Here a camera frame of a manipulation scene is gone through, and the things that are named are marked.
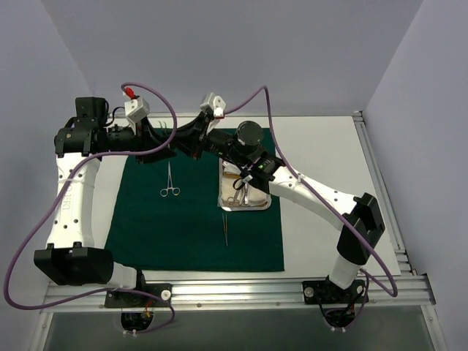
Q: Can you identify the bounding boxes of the silver instrument tray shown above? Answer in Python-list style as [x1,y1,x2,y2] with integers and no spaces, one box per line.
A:
[218,160,272,211]

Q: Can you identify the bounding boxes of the green surgical cloth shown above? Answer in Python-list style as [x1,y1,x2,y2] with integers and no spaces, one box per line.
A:
[104,127,285,273]

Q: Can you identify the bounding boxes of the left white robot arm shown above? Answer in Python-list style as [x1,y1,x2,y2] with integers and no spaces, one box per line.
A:
[34,96,161,306]

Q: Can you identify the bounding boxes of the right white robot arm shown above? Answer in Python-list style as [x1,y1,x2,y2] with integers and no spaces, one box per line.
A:
[185,121,385,302]

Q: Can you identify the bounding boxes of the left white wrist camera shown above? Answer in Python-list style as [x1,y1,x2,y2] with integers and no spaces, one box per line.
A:
[124,97,150,126]

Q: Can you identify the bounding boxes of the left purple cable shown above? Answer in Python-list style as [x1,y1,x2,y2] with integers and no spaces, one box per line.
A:
[2,81,178,336]

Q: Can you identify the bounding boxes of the purple cable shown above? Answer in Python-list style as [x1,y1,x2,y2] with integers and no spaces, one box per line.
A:
[222,86,399,328]
[2,81,178,336]

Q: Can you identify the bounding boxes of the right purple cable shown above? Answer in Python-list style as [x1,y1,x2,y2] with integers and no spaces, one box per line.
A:
[222,86,399,328]

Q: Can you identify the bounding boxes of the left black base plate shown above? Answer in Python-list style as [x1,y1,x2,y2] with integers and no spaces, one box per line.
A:
[104,283,173,309]

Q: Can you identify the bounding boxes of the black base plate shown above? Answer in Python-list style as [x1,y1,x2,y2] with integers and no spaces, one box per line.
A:
[104,283,173,309]
[301,279,369,305]

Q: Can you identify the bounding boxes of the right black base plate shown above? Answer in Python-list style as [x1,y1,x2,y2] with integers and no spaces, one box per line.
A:
[301,279,369,305]

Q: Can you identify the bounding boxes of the aluminium right side rail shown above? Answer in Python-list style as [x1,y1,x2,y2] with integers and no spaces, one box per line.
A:
[352,111,418,276]

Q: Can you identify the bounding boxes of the aluminium rail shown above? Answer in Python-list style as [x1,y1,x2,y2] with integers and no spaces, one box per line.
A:
[352,111,418,276]
[39,273,437,312]

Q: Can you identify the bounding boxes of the aluminium front rail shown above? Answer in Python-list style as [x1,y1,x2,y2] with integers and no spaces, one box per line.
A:
[39,273,437,312]

